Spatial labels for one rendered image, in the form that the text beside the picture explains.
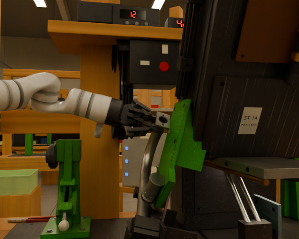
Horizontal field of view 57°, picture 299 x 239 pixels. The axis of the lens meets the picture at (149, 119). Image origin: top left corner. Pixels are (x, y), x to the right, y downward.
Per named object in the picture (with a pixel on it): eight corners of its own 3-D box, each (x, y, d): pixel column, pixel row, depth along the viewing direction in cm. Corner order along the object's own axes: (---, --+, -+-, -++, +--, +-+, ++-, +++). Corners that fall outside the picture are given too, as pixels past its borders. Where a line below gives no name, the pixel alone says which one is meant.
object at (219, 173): (278, 225, 86) (276, 116, 87) (183, 232, 81) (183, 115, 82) (247, 209, 104) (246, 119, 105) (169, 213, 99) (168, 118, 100)
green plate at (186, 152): (198, 194, 65) (219, 107, 66) (164, 185, 63) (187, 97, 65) (183, 184, 76) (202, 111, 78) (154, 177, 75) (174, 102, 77)
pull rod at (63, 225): (68, 233, 72) (69, 210, 72) (57, 233, 72) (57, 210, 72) (70, 225, 77) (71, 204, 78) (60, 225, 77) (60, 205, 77)
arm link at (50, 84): (68, 78, 72) (20, 78, 60) (61, 109, 75) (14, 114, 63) (51, 69, 75) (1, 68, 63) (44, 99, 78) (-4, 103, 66)
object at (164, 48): (180, 84, 93) (180, 40, 93) (129, 83, 90) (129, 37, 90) (171, 90, 105) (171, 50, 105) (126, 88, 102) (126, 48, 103)
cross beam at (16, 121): (314, 133, 123) (314, 113, 123) (0, 133, 101) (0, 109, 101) (306, 133, 128) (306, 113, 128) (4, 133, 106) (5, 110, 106)
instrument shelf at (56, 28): (307, 46, 100) (307, 35, 100) (47, 32, 85) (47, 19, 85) (266, 63, 125) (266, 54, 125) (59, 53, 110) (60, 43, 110)
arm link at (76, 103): (82, 128, 72) (90, 96, 70) (23, 112, 70) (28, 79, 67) (87, 118, 79) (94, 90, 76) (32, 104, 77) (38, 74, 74)
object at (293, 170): (342, 183, 51) (342, 166, 51) (263, 186, 49) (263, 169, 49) (239, 160, 90) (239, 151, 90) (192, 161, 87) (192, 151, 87)
